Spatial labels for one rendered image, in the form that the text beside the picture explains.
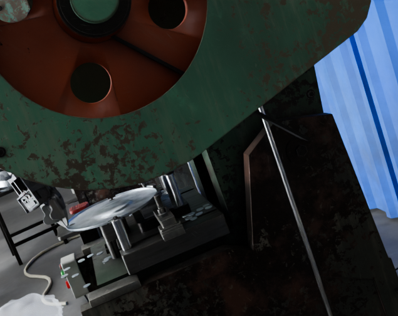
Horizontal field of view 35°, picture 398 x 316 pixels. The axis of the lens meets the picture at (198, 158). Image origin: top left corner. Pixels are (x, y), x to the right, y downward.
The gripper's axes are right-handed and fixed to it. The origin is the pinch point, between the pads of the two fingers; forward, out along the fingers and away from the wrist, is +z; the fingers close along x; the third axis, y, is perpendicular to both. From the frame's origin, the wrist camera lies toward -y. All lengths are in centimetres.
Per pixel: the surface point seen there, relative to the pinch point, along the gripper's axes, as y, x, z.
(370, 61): -138, 57, 18
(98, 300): 19.3, 14.0, 21.9
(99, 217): -2.5, 9.9, 4.5
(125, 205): -8.3, 15.4, 6.1
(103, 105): 16, 51, -16
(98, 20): 22, 69, -28
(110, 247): -2.0, 6.7, 13.8
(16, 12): -101, -56, -97
